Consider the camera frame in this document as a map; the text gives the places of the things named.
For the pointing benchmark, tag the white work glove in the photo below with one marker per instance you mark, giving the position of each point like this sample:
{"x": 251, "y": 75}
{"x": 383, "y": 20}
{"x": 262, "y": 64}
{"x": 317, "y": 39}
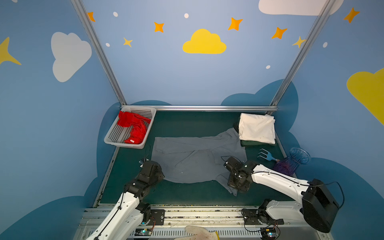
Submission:
{"x": 199, "y": 233}

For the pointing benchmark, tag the right circuit board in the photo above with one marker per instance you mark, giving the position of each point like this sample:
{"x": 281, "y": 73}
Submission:
{"x": 268, "y": 234}

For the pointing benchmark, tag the folded dark green shirt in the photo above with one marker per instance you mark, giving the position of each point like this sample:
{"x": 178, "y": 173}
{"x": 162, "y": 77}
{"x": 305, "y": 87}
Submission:
{"x": 254, "y": 143}

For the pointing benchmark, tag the left aluminium frame post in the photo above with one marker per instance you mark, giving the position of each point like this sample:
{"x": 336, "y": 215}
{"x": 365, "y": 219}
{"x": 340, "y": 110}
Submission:
{"x": 88, "y": 26}

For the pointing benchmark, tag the left circuit board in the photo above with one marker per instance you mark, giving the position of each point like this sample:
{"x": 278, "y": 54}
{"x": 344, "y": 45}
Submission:
{"x": 142, "y": 233}

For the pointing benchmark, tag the circuit board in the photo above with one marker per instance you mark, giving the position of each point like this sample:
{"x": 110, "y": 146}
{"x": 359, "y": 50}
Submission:
{"x": 142, "y": 233}
{"x": 268, "y": 234}

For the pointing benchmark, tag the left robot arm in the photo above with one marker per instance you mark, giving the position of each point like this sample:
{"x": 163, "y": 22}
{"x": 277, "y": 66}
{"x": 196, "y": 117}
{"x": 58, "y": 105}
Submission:
{"x": 130, "y": 211}

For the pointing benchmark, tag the white plastic laundry basket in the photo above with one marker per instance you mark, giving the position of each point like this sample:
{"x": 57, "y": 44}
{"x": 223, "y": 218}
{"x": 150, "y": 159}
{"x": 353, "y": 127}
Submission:
{"x": 117, "y": 135}

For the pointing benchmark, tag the grey t shirt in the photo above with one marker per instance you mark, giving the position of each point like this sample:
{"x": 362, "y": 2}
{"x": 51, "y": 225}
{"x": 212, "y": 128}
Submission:
{"x": 189, "y": 160}

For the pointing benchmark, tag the right aluminium frame post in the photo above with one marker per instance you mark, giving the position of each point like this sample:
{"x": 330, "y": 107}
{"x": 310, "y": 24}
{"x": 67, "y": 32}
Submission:
{"x": 304, "y": 50}

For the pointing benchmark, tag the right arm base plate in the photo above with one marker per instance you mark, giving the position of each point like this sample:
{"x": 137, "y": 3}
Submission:
{"x": 250, "y": 217}

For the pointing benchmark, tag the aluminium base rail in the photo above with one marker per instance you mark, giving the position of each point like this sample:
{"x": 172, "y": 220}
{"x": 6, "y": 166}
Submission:
{"x": 228, "y": 222}

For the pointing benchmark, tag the horizontal aluminium frame bar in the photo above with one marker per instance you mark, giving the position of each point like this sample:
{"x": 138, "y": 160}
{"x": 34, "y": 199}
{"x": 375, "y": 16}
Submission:
{"x": 209, "y": 108}

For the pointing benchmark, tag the aluminium frame post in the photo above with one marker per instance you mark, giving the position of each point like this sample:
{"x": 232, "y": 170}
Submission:
{"x": 88, "y": 26}
{"x": 304, "y": 50}

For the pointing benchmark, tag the folded white t shirt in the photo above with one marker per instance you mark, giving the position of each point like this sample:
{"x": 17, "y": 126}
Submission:
{"x": 257, "y": 128}

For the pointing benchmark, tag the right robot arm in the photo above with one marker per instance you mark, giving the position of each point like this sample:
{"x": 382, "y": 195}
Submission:
{"x": 312, "y": 201}

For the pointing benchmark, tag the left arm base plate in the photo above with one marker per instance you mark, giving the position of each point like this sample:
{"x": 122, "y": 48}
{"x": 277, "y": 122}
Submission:
{"x": 154, "y": 217}

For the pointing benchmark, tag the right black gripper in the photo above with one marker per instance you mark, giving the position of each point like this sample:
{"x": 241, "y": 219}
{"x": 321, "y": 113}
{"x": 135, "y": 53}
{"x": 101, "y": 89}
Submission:
{"x": 231, "y": 165}

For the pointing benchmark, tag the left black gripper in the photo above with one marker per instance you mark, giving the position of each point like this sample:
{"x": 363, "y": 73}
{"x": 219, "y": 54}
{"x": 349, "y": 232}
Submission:
{"x": 151, "y": 167}

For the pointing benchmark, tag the red t shirt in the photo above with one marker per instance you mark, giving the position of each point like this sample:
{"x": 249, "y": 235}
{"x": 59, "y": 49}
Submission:
{"x": 138, "y": 124}

